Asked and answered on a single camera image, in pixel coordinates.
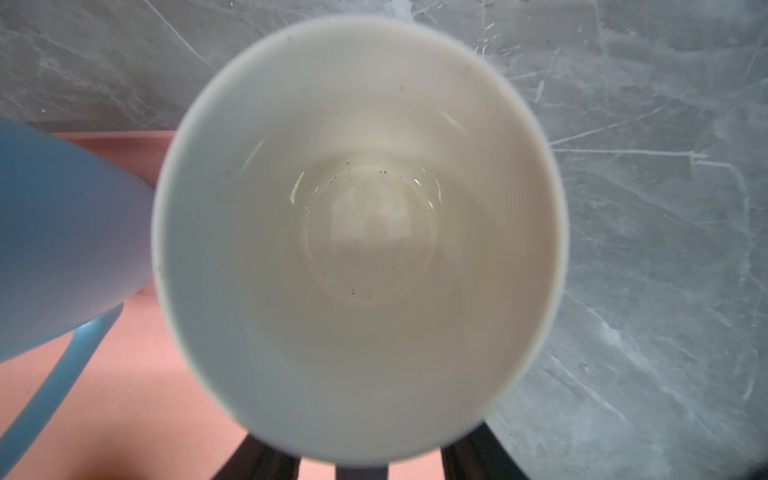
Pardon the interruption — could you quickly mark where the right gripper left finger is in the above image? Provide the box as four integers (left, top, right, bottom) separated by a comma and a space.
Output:
212, 435, 300, 480

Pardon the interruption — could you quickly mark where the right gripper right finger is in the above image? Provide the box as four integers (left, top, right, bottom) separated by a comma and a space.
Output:
441, 422, 529, 480

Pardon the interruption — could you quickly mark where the purple mug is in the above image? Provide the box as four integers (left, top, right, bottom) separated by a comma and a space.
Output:
152, 15, 569, 467

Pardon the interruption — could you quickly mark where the light blue mug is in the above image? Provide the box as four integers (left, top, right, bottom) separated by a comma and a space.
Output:
1, 119, 154, 473

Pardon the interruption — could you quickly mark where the pink tray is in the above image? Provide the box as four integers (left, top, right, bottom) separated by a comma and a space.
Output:
0, 130, 448, 480

